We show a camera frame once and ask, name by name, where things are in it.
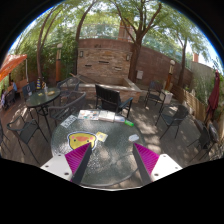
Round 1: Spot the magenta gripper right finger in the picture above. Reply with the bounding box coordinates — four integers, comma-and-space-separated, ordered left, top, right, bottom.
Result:
133, 143, 182, 185

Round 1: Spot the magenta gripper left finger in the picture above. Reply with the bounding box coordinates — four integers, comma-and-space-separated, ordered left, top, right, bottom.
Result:
41, 143, 92, 185

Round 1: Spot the yellow duck mouse pad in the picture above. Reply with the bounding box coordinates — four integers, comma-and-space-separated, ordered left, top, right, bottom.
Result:
67, 131, 97, 150

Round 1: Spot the white computer mouse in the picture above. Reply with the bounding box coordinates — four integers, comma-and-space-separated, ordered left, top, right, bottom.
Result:
129, 134, 139, 142

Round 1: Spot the round glass patio table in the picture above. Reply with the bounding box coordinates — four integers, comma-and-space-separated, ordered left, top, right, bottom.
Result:
51, 119, 145, 187

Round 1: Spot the small yellow card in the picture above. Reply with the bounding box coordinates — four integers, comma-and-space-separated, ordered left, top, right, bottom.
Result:
96, 132, 108, 142

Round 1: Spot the grey patterned card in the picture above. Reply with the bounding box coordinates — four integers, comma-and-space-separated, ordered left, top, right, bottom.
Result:
61, 115, 77, 128

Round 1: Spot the green marker pen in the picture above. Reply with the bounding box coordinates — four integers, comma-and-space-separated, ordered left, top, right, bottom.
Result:
124, 120, 134, 127

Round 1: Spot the colourful sticker sheet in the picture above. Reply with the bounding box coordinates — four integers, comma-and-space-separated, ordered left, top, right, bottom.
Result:
78, 110, 99, 120

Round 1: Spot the black metal chair right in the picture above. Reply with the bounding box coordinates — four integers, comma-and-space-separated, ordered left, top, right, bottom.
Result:
158, 104, 189, 135

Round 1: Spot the black metal chair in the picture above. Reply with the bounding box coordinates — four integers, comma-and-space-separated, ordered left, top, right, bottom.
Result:
158, 104, 189, 135
7, 116, 46, 164

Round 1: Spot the black metal chair left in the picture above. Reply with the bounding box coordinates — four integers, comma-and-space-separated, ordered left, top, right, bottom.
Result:
7, 116, 46, 164

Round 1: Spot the white booklet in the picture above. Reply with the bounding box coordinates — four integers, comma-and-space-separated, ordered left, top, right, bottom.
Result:
98, 110, 115, 122

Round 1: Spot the black mesh armchair near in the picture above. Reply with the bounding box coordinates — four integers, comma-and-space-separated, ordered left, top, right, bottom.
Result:
48, 91, 86, 123

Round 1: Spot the black chair bottom right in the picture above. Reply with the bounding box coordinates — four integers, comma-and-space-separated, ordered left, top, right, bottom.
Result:
190, 124, 219, 157

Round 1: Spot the black chair far right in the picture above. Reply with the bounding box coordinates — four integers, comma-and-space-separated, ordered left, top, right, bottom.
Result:
144, 81, 165, 107

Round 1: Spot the black wooden chair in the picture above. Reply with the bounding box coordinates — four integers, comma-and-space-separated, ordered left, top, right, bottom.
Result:
95, 84, 133, 113

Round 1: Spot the black mesh chair far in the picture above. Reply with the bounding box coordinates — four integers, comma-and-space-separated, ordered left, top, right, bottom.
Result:
57, 77, 80, 97

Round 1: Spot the closed maroon patio umbrella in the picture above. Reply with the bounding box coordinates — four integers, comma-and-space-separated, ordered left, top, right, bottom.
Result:
204, 71, 220, 122

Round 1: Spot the orange canopy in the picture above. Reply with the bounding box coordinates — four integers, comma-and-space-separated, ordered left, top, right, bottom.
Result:
0, 54, 27, 82

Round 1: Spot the stone fountain wall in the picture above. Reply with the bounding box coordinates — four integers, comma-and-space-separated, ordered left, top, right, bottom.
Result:
71, 38, 141, 103

